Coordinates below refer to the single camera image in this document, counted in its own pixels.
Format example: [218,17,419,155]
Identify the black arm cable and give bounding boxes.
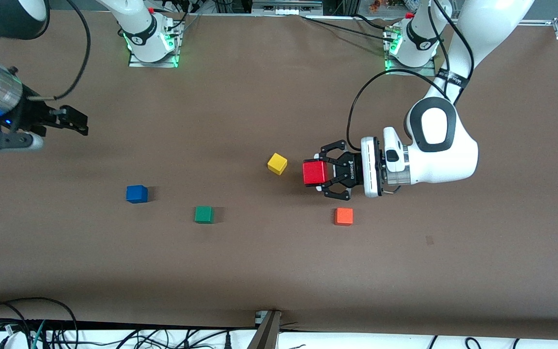
[27,0,92,101]
[347,0,475,152]

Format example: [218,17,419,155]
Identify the green floor cable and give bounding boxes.
[31,319,48,349]

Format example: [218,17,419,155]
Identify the long black table cable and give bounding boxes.
[301,15,391,40]

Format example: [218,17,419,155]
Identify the blue wooden cube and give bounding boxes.
[126,185,149,204]

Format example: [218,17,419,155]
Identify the short black table cable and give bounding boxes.
[352,14,389,31]

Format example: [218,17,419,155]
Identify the black looping floor cable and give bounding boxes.
[0,297,80,349]

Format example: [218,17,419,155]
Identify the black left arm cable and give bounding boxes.
[347,0,475,152]

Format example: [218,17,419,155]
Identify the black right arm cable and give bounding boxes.
[27,0,92,101]

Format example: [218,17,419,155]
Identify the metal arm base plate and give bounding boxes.
[128,22,181,68]
[384,27,438,77]

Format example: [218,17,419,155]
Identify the black printed arm strap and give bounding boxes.
[435,68,469,91]

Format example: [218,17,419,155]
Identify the grey equipment rack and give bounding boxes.
[252,0,323,15]

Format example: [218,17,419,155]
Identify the yellow wooden cube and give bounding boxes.
[267,153,288,175]

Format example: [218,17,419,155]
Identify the red wooden cube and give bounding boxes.
[302,160,329,187]

